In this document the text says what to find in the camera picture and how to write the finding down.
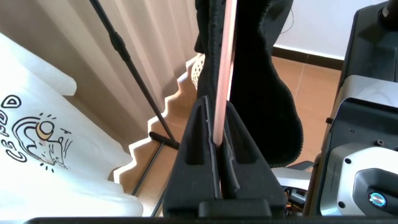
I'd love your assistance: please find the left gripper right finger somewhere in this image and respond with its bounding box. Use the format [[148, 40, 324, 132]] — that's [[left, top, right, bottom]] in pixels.
[[220, 100, 287, 218]]

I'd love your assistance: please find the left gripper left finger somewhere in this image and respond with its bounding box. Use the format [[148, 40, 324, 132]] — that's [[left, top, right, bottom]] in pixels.
[[162, 95, 222, 218]]

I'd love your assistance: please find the black garment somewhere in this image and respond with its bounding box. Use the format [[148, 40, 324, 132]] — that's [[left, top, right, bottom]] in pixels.
[[194, 0, 304, 169]]

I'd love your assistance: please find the pink clothes hanger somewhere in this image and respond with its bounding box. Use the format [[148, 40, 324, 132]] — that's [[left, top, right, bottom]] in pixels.
[[212, 0, 239, 147]]

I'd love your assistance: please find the white garment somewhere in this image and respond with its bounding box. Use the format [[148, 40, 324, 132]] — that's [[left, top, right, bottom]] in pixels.
[[0, 32, 144, 222]]

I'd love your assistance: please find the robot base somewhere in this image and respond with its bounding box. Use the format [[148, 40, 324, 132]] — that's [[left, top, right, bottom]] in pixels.
[[270, 0, 398, 218]]

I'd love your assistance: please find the white laundry basket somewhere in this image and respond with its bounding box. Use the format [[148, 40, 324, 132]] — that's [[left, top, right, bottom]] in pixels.
[[190, 53, 206, 91]]

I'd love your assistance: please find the black clothes rack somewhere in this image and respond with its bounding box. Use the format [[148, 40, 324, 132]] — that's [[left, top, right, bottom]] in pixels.
[[89, 0, 181, 218]]

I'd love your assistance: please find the beige curtain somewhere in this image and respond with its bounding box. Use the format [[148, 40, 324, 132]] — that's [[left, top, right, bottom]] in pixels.
[[0, 0, 200, 152]]

